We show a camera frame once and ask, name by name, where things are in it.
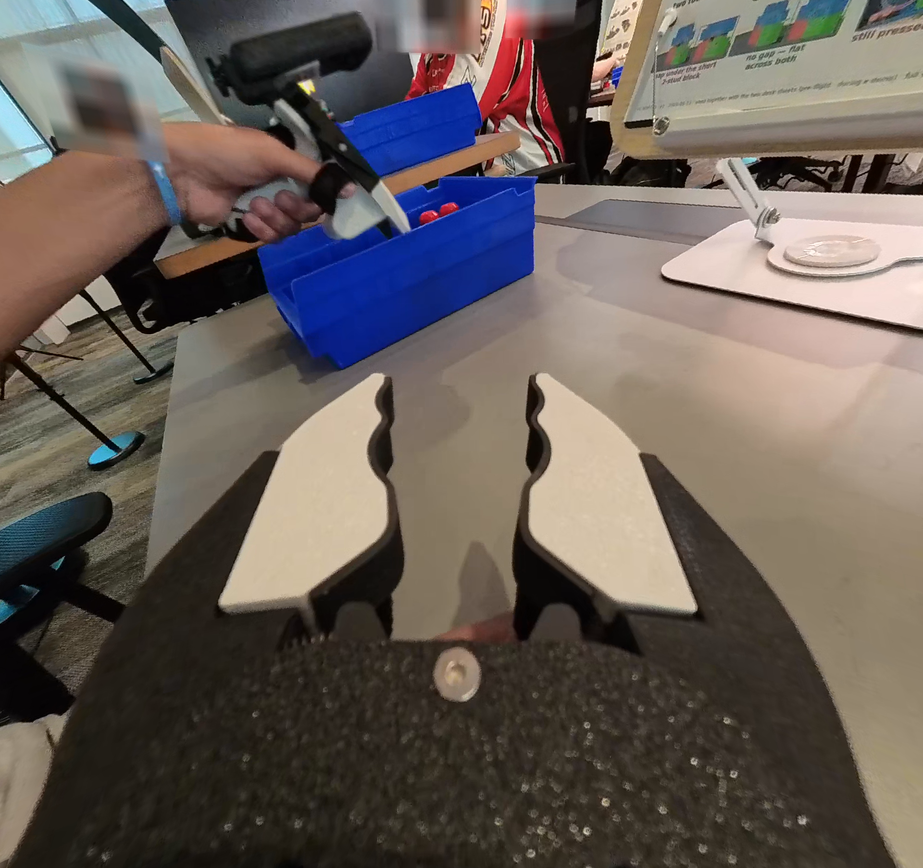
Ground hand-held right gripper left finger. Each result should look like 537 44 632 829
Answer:
218 374 406 637

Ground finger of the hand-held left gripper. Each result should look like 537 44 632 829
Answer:
323 193 388 241
362 177 413 239

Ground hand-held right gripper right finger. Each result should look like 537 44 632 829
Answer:
511 372 699 640

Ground blue storage bin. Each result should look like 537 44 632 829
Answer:
257 176 538 370
335 83 483 176

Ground person's left forearm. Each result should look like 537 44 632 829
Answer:
0 150 174 357

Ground person's left hand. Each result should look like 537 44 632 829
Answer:
162 124 358 243

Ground wooden table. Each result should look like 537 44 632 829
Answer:
155 131 522 279

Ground blue wristband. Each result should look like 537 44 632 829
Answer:
144 160 185 227

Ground black round base stand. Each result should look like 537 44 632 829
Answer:
7 352 145 470
79 289 174 384

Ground person's office chair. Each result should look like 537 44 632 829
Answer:
0 491 127 721

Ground instruction board on white stand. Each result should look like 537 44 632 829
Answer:
609 0 923 331

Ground large black wall screen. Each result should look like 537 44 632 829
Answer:
164 0 415 126

